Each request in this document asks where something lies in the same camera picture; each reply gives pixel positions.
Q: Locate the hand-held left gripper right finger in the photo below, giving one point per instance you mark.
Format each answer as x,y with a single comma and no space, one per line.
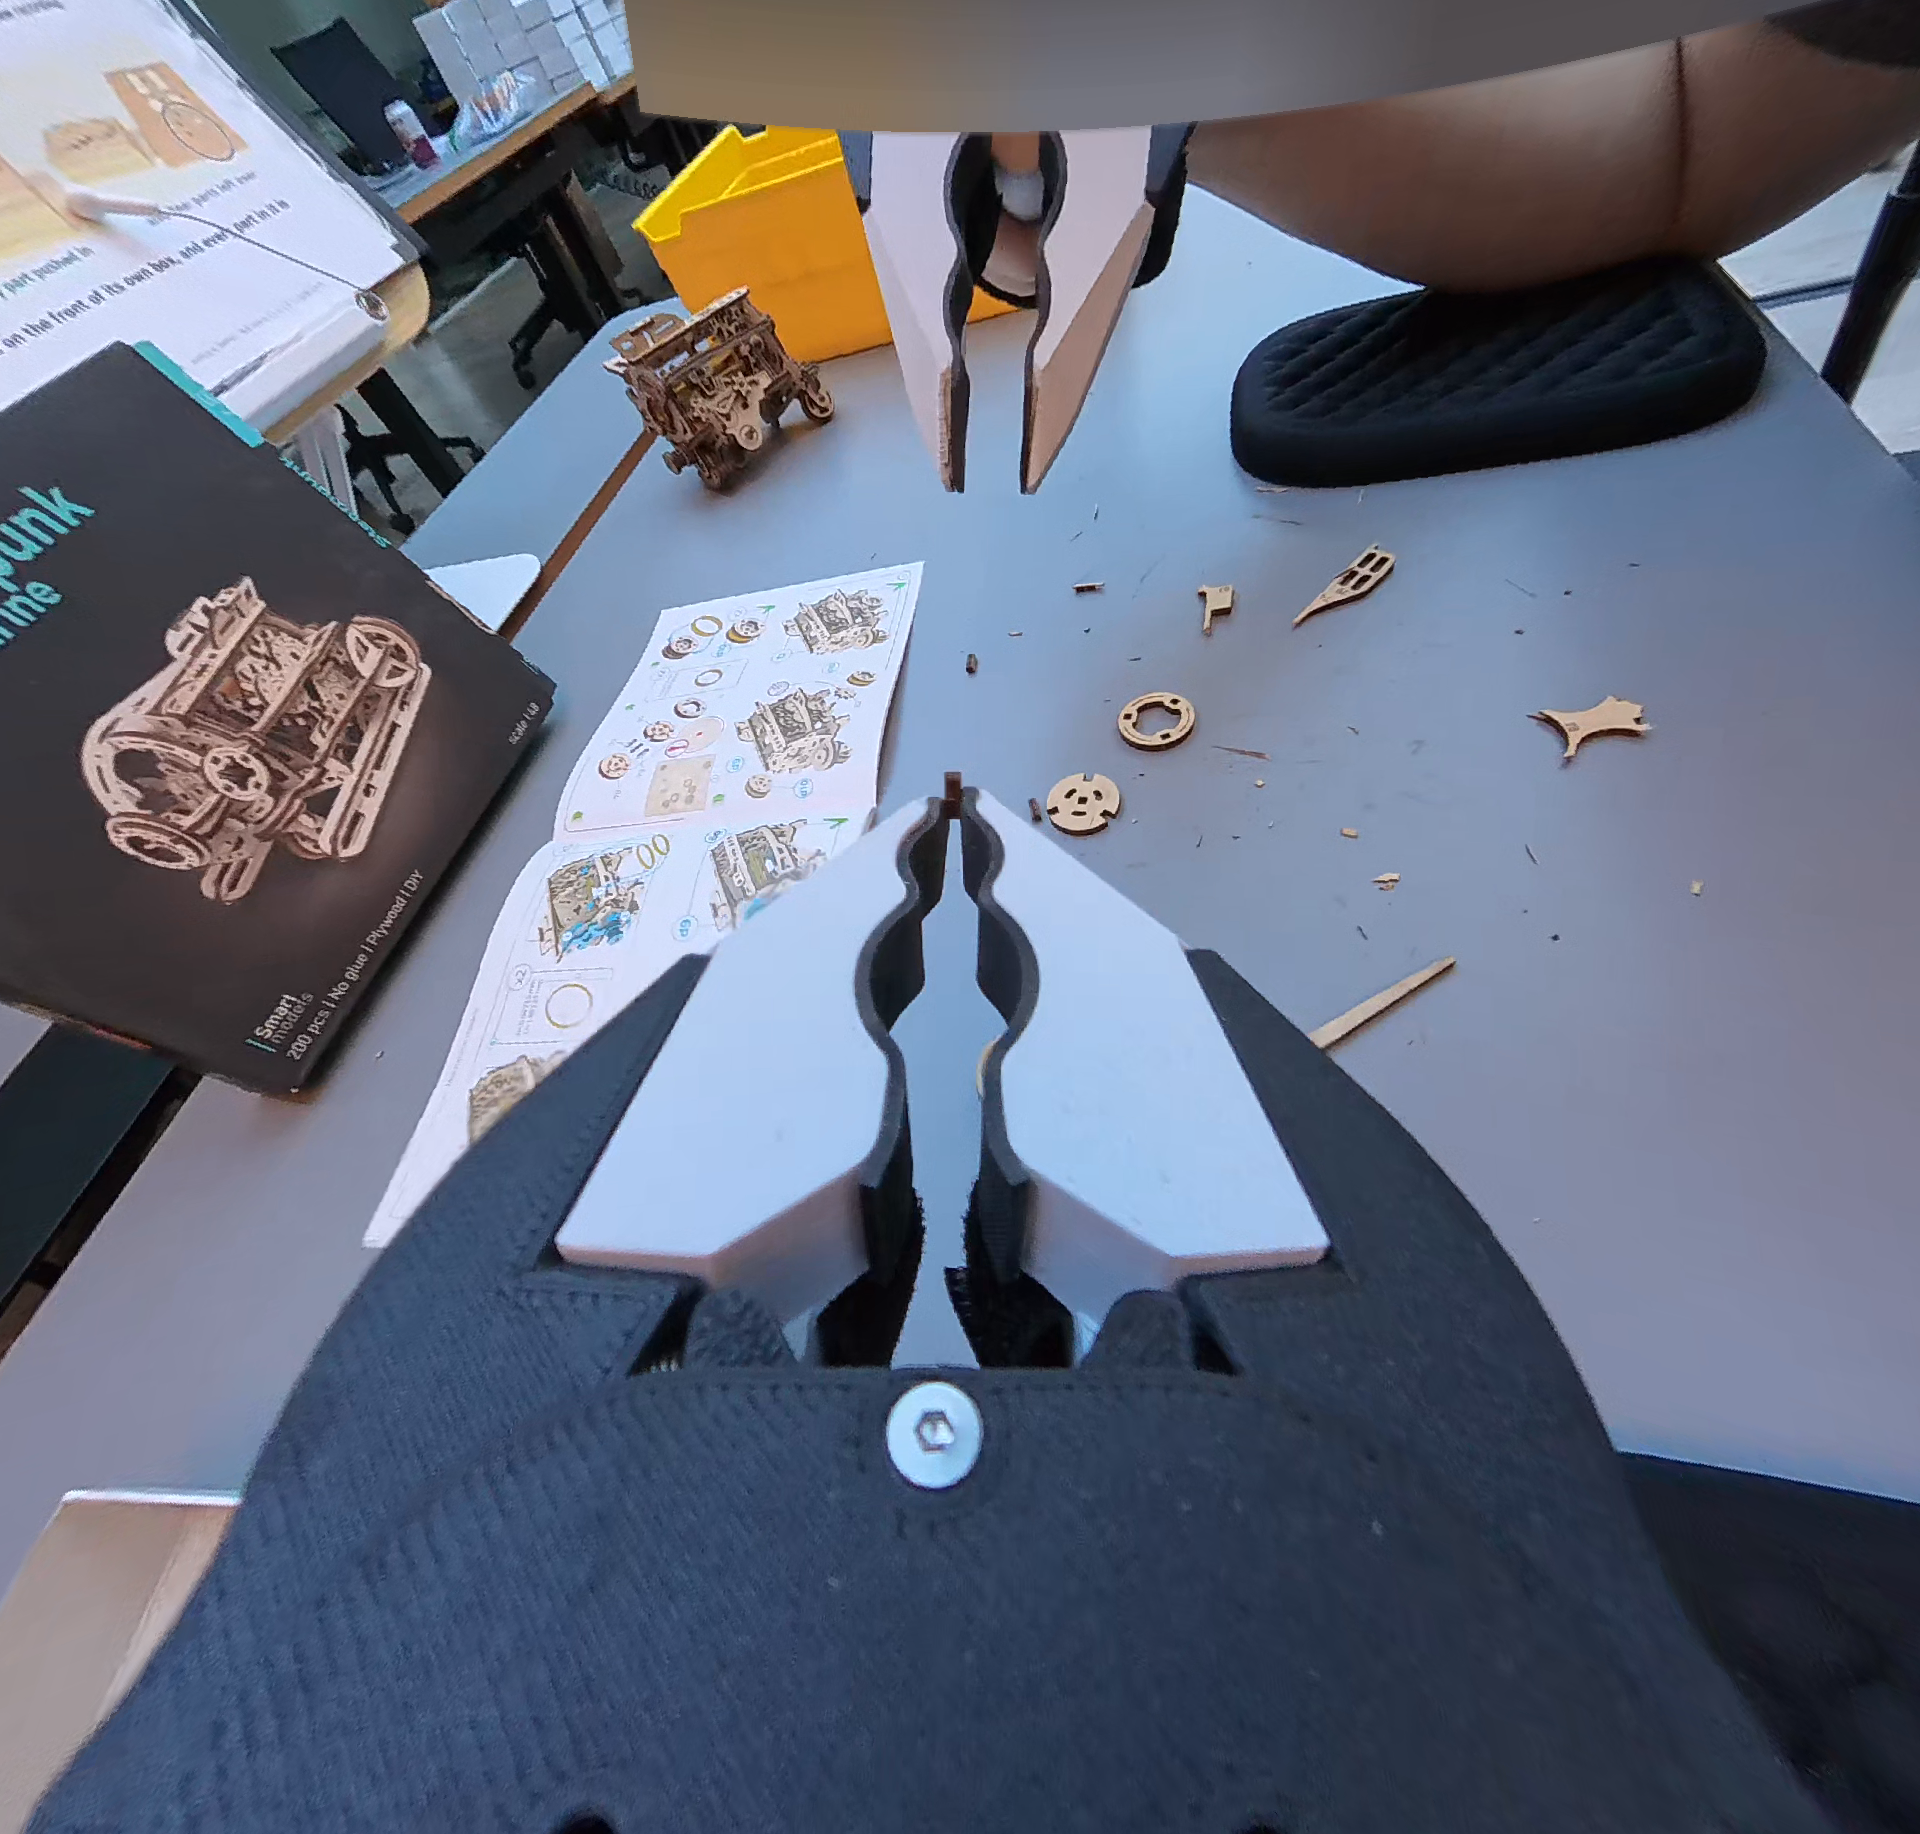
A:
1156,1114

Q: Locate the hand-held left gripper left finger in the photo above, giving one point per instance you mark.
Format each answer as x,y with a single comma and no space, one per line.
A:
721,1114

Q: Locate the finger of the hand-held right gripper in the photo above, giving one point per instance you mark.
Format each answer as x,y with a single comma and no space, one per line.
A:
1103,260
908,260

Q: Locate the person's right forearm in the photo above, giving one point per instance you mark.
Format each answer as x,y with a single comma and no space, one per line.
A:
1500,170

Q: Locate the grey desk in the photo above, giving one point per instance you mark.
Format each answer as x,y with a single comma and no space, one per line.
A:
1500,1114

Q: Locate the yellow plastic bin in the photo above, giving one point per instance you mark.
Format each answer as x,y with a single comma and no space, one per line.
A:
751,230

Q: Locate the wooden model engine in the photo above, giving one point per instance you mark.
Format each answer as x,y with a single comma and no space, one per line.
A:
713,379

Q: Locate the long wooden sliver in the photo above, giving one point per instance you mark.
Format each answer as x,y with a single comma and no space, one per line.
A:
1395,997

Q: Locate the notched wooden disc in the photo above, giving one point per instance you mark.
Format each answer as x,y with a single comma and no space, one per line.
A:
1073,815

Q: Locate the scattered wood splinters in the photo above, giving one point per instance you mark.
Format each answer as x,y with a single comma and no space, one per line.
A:
1088,588

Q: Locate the flag-shaped wooden offcut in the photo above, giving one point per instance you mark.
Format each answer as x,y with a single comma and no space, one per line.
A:
1215,604

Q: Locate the black quilted wrist rest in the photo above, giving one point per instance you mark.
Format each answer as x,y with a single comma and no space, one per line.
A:
1500,365

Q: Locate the slotted pointed wooden offcut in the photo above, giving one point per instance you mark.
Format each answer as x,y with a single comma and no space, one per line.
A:
1356,574

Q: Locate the white instruction booklet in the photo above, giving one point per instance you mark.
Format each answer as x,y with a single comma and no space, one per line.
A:
751,694

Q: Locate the wooden workbench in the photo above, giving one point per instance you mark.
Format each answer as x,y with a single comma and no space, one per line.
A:
496,155

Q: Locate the stack of white boxes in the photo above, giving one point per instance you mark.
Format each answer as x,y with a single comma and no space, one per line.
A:
526,19

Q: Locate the white plastic part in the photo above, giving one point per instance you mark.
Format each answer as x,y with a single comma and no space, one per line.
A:
480,582

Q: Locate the star-shaped wooden offcut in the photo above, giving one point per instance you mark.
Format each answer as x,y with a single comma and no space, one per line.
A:
1598,724

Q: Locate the black office chair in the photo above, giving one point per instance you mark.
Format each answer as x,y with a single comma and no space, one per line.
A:
336,80

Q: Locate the black puzzle box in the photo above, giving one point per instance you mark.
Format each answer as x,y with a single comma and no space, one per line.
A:
301,589

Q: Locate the black metal leg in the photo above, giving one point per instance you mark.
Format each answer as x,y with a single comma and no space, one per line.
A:
1875,260

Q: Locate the instruction sign with black stand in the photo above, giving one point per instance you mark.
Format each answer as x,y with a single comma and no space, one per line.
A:
151,64

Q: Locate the pale wooden board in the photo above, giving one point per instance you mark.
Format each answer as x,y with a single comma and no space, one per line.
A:
105,1609

